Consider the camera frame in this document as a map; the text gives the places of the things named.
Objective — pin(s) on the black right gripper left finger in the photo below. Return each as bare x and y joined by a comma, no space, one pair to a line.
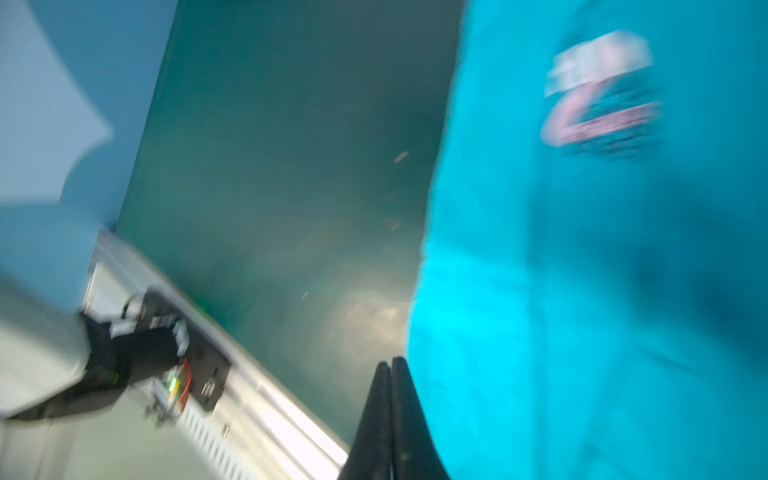
370,456

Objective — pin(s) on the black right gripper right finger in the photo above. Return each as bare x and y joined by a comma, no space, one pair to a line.
414,455

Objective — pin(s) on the teal printed t-shirt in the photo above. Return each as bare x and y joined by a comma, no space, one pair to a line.
593,297

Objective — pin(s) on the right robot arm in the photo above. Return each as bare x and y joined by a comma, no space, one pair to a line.
68,410

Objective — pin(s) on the right green circuit board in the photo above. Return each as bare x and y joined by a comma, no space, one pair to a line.
170,394

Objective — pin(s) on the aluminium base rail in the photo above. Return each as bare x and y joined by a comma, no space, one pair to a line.
257,430

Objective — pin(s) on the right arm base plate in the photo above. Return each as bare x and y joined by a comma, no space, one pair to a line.
165,337

